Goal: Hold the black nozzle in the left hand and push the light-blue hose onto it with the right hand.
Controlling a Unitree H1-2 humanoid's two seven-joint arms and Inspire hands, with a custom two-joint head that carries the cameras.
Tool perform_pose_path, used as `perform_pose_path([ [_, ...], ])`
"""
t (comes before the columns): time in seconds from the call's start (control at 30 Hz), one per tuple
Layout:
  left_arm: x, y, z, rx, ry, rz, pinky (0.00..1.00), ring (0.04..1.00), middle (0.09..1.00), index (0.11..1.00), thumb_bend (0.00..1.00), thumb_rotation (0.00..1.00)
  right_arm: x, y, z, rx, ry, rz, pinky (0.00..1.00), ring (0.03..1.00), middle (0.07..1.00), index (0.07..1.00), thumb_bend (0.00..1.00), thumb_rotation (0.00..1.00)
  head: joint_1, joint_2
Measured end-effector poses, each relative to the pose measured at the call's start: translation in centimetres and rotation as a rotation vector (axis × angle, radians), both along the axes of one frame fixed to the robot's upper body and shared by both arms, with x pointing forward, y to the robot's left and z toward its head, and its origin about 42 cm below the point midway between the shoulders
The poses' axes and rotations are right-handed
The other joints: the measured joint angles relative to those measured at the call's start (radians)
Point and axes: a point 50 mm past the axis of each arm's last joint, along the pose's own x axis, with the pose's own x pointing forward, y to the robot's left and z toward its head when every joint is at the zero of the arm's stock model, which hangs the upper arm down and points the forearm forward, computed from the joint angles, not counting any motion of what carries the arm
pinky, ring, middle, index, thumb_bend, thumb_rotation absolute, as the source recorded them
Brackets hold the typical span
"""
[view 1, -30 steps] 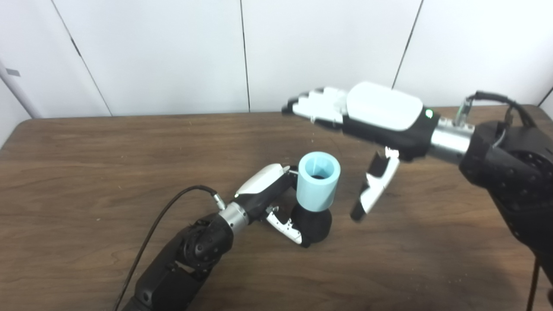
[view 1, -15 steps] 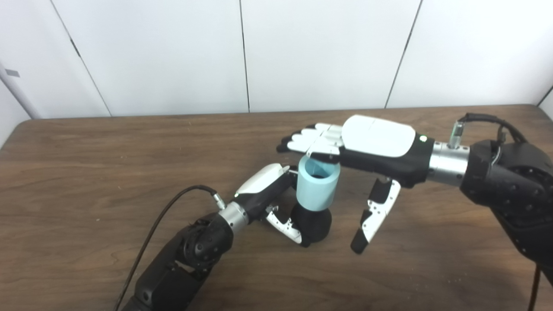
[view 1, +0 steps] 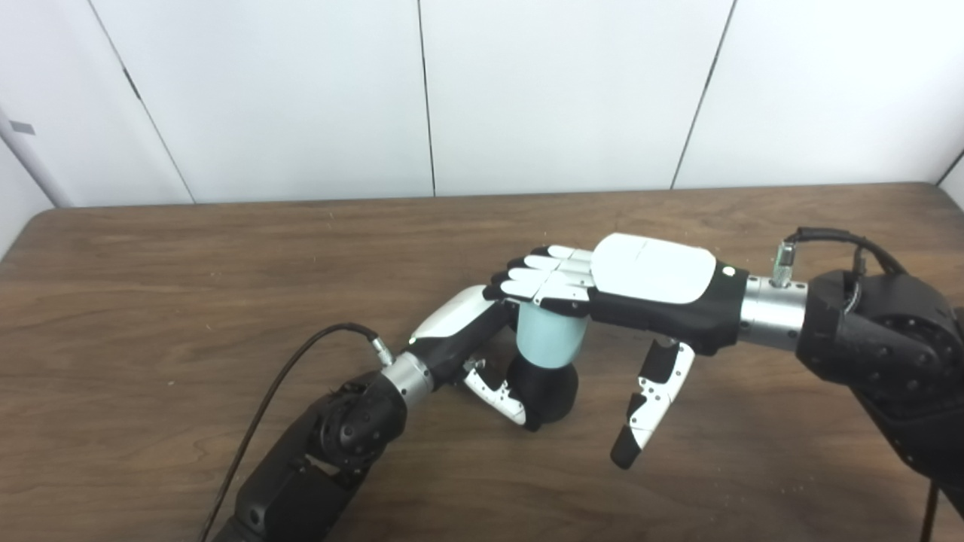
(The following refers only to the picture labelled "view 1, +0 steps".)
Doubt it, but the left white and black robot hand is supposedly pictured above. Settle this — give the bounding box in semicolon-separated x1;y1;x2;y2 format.
407;285;545;432

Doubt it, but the light-blue hose piece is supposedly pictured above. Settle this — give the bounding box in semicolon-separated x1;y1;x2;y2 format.
516;300;588;370

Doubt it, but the black flared nozzle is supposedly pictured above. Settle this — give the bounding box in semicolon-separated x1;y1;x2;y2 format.
506;354;579;432

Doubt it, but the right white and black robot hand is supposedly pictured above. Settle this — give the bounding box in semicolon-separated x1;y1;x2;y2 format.
483;233;750;470

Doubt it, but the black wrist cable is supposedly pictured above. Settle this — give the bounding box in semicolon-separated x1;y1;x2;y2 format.
768;227;941;542
197;323;396;542

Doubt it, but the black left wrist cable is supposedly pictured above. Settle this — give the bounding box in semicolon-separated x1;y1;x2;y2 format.
197;323;396;542

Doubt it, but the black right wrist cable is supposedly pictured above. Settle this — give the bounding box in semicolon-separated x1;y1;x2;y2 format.
768;227;941;542

